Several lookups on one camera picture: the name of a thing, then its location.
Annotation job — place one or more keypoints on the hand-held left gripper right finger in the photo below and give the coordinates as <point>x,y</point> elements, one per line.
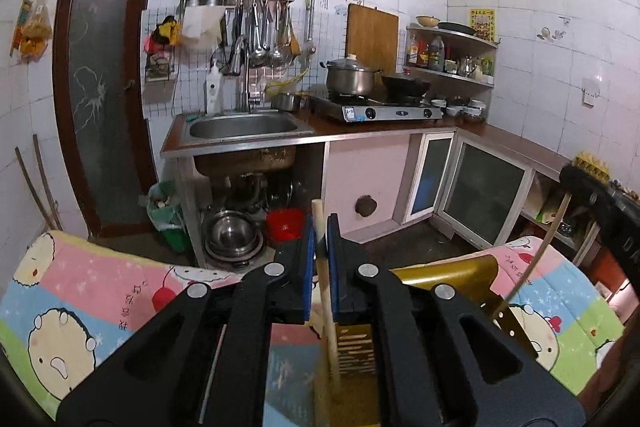
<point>332,267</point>

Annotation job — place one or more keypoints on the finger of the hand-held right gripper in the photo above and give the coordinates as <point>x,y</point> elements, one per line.
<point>582,184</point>

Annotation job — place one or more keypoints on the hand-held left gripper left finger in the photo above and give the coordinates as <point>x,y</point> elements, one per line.
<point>311,257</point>

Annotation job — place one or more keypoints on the wooden chopstick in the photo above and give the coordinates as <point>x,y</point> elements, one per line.
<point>330,347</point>
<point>542,247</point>

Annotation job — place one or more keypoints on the gold perforated utensil holder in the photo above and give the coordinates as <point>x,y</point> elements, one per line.
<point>450,277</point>

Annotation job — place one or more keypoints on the row of hanging steel utensils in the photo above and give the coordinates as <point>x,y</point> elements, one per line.
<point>257,37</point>

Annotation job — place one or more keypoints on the yellow egg tray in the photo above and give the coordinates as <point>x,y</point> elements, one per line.
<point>592,164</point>

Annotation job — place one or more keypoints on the red plastic basin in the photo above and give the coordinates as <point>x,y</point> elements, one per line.
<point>285,227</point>

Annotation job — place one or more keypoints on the stack of steel bowls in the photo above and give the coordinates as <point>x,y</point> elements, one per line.
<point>232,234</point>

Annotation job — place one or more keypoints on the wide glass cabinet door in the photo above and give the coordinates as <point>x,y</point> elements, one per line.
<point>482,192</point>

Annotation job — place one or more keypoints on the pink kitchen counter cabinet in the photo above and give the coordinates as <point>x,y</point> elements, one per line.
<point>365,172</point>

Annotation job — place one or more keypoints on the narrow glass cabinet door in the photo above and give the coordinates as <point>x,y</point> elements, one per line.
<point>431,177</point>

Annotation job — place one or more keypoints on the group of ceramic bowls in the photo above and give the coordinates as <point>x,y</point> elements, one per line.
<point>460,109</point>

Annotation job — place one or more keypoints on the green trash bin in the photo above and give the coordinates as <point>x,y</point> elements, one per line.
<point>167,227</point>

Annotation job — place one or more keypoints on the steel sink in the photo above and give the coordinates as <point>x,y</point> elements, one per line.
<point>240,127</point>

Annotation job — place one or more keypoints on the steel gas stove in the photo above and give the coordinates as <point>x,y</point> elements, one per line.
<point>370,112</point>

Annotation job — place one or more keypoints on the small steel pot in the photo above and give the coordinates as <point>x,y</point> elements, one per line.
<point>286,102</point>

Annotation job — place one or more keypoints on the steel kettle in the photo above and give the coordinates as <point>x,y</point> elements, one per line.
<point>466,67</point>

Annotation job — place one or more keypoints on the steel corner shelf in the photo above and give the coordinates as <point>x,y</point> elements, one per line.
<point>450,76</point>

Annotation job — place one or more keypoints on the steel pot with lid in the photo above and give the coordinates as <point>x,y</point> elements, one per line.
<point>350,79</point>

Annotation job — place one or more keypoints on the white soap bottle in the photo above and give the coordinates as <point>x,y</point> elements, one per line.
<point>215,89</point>

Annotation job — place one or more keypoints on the black wok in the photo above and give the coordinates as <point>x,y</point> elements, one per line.
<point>405,86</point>

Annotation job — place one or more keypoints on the cooking oil bottle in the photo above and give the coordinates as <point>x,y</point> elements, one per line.
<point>436,54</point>

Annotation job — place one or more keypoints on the steel faucet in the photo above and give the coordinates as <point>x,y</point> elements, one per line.
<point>245,72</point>

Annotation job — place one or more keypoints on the black pan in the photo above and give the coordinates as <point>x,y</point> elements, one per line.
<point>456,28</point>

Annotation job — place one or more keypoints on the beige bowl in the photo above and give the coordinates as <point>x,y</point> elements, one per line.
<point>427,21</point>

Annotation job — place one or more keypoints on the rectangular wooden cutting board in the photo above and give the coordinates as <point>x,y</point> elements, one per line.
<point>372,37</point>

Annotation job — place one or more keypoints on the cartoon printed blanket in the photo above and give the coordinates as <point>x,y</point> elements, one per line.
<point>75,287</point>

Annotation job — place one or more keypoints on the white hanging rag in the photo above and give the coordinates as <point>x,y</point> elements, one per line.
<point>197,27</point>

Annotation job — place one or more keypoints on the yellow and black hanging gloves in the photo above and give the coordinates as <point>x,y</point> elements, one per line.
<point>165,32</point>

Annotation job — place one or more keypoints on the thin wooden stick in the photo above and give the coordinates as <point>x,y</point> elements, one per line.
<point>47,182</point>
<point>35,189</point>

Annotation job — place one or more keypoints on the brown frosted glass door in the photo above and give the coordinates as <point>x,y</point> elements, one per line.
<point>100,82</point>

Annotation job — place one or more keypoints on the hanging plastic bag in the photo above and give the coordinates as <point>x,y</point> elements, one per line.
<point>32,27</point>

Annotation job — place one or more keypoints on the white wall outlet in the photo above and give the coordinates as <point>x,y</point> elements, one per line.
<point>591,92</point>

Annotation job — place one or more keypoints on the wall hook decoration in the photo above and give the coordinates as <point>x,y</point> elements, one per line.
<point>550,34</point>

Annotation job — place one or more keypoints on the yellow wall poster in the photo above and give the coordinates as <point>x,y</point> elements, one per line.
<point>482,24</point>

